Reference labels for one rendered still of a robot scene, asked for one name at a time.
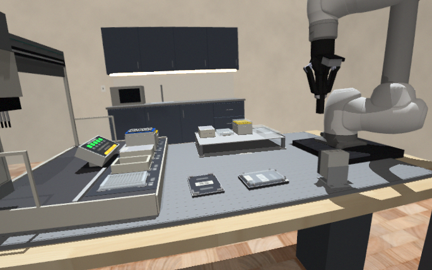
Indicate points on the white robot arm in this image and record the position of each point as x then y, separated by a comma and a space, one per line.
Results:
393, 107

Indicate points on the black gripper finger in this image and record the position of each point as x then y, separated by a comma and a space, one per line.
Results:
327, 82
315, 84

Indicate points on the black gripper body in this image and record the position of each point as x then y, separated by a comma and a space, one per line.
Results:
321, 47

